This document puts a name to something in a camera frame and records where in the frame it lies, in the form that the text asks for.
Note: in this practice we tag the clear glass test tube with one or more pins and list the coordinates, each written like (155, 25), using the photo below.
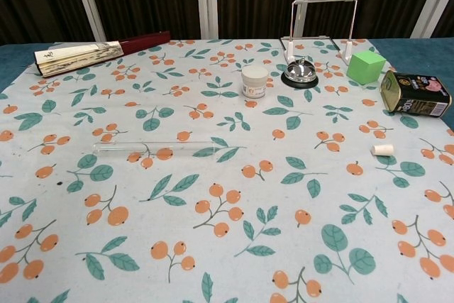
(117, 148)

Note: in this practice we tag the white rubber stopper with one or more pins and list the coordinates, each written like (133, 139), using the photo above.
(380, 150)

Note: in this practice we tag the floral printed tablecloth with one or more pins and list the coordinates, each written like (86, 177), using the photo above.
(227, 175)

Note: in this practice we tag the small white jar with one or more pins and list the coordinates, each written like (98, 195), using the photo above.
(254, 81)

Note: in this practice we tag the silver call bell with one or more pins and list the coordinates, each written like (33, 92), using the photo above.
(299, 74)

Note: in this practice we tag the green cube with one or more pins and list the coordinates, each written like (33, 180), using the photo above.
(365, 67)

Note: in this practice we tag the folding paper fan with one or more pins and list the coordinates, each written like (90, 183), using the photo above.
(78, 56)

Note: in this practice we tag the black tin can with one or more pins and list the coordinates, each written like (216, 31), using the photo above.
(415, 97)

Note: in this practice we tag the metal rod frame stand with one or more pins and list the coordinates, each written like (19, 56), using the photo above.
(319, 0)

